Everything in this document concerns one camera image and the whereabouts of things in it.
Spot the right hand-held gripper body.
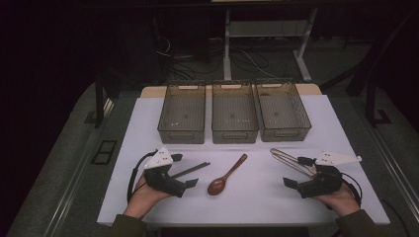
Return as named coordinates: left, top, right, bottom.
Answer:
left=295, top=150, right=363, bottom=199

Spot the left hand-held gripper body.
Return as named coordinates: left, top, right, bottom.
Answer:
left=143, top=146, right=187, bottom=198

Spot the black chopstick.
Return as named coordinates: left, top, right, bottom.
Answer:
left=170, top=162, right=211, bottom=180
left=177, top=161, right=210, bottom=171

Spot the metal table knife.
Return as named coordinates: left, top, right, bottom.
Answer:
left=271, top=153, right=315, bottom=180
left=270, top=147, right=318, bottom=174

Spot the brown wooden spoon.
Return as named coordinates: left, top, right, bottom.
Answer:
left=207, top=153, right=249, bottom=197

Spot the translucent grey plastic bin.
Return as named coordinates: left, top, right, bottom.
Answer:
left=210, top=81, right=260, bottom=145
left=255, top=80, right=312, bottom=143
left=157, top=82, right=207, bottom=145

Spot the person's right hand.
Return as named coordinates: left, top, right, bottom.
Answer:
left=312, top=182, right=362, bottom=218

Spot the person's left hand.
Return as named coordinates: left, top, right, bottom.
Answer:
left=123, top=174, right=172, bottom=220

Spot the black metal stand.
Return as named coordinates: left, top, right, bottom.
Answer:
left=364, top=80, right=393, bottom=127

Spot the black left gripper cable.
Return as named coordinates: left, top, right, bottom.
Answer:
left=126, top=149, right=158, bottom=203

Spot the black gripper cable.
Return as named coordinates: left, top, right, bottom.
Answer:
left=126, top=149, right=158, bottom=203
left=340, top=171, right=364, bottom=206

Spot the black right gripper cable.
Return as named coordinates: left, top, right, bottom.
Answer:
left=340, top=171, right=364, bottom=206

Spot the black floor cable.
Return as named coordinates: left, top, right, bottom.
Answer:
left=164, top=52, right=225, bottom=82

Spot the white floor cable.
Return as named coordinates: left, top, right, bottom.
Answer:
left=241, top=48, right=281, bottom=80

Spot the white desk frame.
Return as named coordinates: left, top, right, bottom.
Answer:
left=222, top=8, right=319, bottom=83

